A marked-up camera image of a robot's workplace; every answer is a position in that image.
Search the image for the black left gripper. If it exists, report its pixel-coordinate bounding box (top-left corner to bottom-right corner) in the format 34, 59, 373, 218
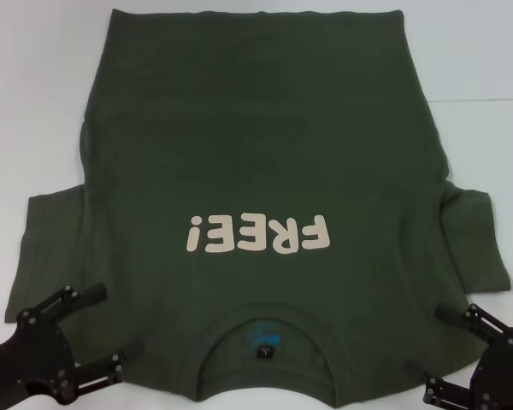
0, 283, 130, 405

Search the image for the dark green FREE! t-shirt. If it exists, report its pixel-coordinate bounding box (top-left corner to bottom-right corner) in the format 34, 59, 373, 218
6, 8, 513, 405

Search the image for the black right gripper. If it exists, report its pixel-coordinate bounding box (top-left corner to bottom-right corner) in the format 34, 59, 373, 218
424, 301, 513, 410

